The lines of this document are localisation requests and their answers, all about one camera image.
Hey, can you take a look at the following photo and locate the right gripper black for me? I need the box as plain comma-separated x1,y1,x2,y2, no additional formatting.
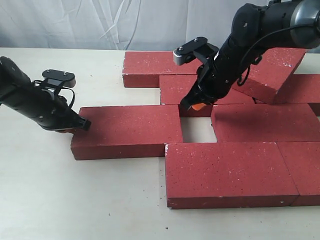
180,45,251,111

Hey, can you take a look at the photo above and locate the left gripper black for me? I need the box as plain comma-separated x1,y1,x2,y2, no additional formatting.
2,82,91,134

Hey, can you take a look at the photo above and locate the red brick moved to row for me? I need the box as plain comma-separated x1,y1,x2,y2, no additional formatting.
159,75,255,118

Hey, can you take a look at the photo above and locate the red brick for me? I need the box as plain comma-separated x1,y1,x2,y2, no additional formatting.
165,142,299,209
277,141,320,207
232,48,306,105
211,103,320,143
273,74,320,117
70,105,183,160
122,51,201,88

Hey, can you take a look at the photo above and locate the right robot arm dark grey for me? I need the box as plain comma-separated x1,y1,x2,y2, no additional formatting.
173,0,320,111

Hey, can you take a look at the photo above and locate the left robot arm dark grey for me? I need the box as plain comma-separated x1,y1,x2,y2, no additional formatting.
0,56,91,133

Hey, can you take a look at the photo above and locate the red brick under back stack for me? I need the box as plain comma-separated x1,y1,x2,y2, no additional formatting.
122,51,201,88

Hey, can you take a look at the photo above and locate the white backdrop cloth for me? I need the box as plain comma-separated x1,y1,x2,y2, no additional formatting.
0,0,320,55

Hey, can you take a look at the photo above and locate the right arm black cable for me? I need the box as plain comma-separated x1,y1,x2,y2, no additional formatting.
236,22,320,87

